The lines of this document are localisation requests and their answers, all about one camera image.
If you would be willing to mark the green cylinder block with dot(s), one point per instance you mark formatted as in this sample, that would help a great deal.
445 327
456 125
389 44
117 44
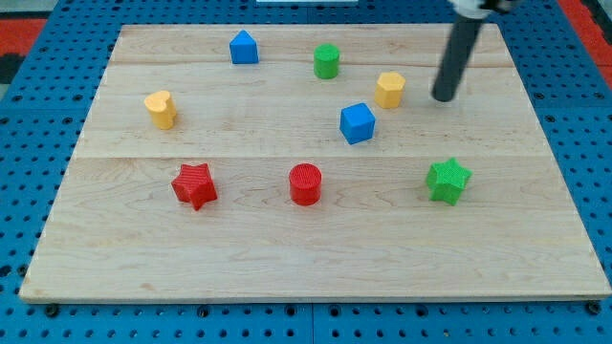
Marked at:
326 61

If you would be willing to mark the red star block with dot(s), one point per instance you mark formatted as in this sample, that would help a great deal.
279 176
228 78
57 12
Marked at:
194 185

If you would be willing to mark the yellow heart block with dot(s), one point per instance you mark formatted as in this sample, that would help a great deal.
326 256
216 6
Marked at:
161 108

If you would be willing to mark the blue triangle block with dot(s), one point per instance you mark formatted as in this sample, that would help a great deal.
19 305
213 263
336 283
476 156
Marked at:
243 49

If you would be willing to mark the green star block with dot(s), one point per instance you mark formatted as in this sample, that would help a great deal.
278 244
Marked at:
447 180

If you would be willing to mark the blue cube block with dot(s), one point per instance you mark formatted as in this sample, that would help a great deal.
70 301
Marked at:
357 123

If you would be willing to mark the yellow hexagon block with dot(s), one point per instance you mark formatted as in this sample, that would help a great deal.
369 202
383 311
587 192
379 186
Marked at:
389 90

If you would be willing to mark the light wooden board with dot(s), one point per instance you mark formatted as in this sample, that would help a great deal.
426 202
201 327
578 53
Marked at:
118 234

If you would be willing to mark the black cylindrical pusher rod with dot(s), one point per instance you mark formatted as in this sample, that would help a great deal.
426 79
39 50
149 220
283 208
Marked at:
463 35

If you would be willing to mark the red cylinder block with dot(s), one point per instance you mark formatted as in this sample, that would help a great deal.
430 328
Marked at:
305 184

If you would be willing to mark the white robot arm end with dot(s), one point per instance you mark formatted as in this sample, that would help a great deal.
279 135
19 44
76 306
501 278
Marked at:
480 9

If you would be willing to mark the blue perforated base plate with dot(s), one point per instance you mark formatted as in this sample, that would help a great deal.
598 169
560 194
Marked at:
48 100

